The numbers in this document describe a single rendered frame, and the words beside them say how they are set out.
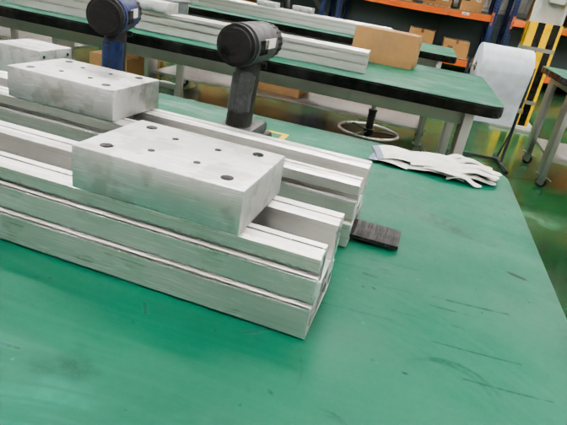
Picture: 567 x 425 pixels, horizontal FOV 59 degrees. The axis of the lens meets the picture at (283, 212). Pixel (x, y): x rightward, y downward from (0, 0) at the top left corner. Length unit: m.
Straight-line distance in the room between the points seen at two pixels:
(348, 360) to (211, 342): 0.12
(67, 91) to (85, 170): 0.26
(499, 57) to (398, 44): 1.67
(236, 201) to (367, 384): 0.18
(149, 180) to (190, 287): 0.10
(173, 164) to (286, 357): 0.19
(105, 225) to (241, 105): 0.35
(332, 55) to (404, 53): 0.51
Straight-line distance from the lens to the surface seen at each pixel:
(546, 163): 3.99
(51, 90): 0.72
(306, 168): 0.59
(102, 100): 0.67
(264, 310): 0.44
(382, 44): 2.50
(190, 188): 0.41
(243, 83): 0.75
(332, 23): 4.08
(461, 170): 0.97
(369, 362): 0.45
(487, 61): 4.03
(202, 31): 2.22
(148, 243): 0.46
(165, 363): 0.41
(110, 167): 0.45
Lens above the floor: 1.06
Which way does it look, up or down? 25 degrees down
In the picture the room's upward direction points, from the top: 10 degrees clockwise
